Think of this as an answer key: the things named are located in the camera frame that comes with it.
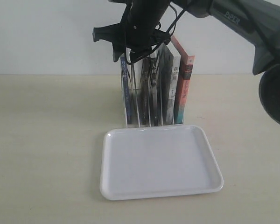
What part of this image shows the red teal spine book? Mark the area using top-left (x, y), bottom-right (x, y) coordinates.
top-left (171, 35), bottom-right (195, 124)

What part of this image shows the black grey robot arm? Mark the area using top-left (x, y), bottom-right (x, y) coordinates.
top-left (92, 0), bottom-right (280, 125)

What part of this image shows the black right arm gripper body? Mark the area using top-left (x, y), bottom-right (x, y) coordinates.
top-left (124, 0), bottom-right (170, 50)

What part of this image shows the grey white spine book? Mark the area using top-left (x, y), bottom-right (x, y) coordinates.
top-left (164, 42), bottom-right (181, 125)

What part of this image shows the white plastic tray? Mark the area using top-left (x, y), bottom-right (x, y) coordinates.
top-left (100, 125), bottom-right (224, 201)

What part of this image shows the black white spine book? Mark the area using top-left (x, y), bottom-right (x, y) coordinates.
top-left (148, 43), bottom-right (166, 126)

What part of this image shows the black brown spine book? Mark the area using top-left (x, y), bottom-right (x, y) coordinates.
top-left (134, 57), bottom-right (149, 126)

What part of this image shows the dark blue spine book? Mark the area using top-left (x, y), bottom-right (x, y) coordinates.
top-left (120, 56), bottom-right (133, 125)

